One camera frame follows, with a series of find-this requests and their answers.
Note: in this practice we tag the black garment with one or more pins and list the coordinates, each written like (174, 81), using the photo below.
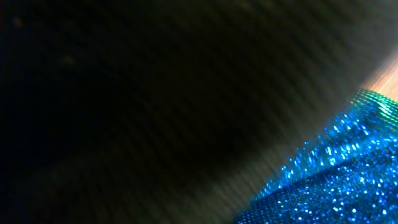
(170, 111)

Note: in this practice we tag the blue sequin fabric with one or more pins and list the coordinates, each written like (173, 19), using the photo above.
(348, 174)

